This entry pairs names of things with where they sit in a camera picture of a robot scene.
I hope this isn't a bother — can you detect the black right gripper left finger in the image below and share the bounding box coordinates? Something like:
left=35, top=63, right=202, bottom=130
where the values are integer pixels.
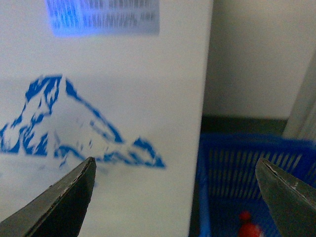
left=0, top=157, right=96, bottom=237

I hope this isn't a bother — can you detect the blue energy label sticker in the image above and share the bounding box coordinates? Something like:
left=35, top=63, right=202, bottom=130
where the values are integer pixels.
left=45, top=0, right=160, bottom=37

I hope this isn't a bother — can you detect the blue plastic basket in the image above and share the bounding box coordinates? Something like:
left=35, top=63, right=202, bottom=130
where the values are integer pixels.
left=197, top=133, right=316, bottom=237

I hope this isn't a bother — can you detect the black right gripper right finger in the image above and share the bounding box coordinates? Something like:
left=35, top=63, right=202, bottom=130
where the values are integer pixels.
left=255, top=158, right=316, bottom=237

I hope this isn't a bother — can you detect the white blue chest freezer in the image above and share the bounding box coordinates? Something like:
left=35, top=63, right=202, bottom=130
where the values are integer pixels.
left=0, top=0, right=213, bottom=237

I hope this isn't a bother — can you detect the red capped drink bottle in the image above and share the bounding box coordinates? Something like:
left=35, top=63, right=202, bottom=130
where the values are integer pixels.
left=237, top=210, right=264, bottom=237

